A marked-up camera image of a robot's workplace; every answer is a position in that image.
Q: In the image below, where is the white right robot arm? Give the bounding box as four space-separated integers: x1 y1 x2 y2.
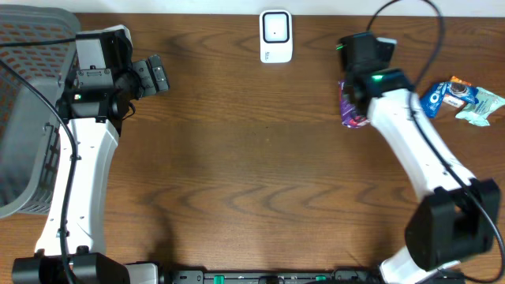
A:
336 32 504 283

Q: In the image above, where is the red purple pad package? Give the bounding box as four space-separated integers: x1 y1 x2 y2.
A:
339 81 369 129

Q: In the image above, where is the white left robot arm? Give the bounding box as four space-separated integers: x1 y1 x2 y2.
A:
13 54 170 283

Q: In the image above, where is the white barcode scanner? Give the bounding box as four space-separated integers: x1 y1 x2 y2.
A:
259 9 294 64

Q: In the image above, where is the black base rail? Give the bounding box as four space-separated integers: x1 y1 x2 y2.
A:
125 262 466 284

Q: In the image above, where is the grey plastic basket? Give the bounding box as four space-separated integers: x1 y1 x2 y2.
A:
1 4 80 217

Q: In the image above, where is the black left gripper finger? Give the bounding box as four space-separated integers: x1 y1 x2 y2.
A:
148 54 170 93
133 59 155 98

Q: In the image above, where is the green wet wipes pack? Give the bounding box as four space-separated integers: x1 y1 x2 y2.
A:
455 87 504 127

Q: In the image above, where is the blue Oreo cookie pack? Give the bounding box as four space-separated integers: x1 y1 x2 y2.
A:
421 81 479 118

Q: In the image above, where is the orange Kleenex tissue pack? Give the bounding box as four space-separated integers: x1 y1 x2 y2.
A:
443 76 473 108

